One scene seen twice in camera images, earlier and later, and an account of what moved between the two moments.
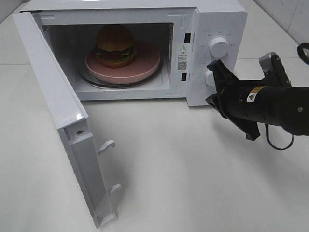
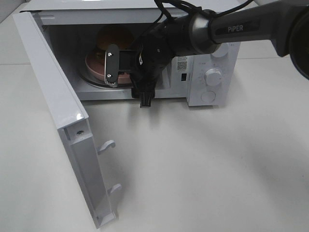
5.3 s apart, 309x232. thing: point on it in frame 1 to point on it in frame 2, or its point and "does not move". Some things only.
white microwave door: x=70 y=119 does not move
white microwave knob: x=209 y=78 does not move
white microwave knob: x=218 y=47 does not move
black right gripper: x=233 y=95 to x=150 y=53
